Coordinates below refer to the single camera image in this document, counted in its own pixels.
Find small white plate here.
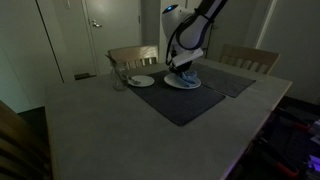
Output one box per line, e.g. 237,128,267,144
127,74,156,88

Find large white plate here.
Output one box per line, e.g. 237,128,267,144
163,71,202,90

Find grey plain door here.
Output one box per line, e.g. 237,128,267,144
204,0,272,63

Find dark grey fabric placemat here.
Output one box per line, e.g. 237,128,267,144
127,69,227,128
189,63,257,99

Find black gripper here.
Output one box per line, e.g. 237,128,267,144
168,60,196,82

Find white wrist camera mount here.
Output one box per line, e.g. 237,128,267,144
171,49,205,68

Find metal door lever handle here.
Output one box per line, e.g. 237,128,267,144
91,19,103,29

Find blue cloth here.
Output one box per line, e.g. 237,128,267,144
178,69,200,88

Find white door with lever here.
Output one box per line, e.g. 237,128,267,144
81,0,143,76

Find pale stacked items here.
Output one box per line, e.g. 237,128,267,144
309,119,320,145

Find black clamp with red handle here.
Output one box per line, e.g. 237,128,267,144
254,136,301,179
274,108,313,133

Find metal fork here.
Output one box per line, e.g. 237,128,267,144
123,73,142,86

